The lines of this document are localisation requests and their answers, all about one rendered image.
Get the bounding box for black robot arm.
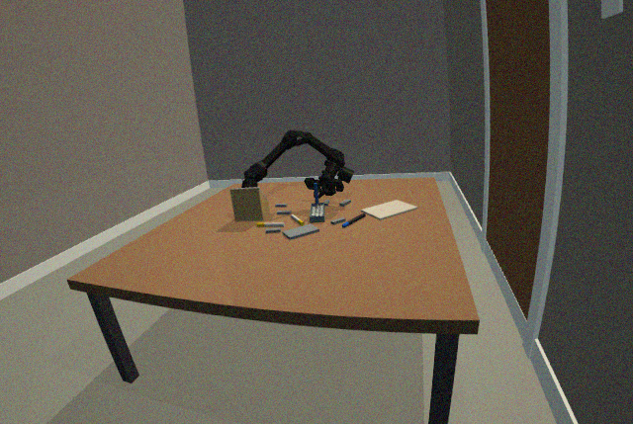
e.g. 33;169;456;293
241;130;354;188

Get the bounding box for black marker with blue cap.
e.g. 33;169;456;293
342;213;366;228

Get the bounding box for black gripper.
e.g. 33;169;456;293
305;169;344;198

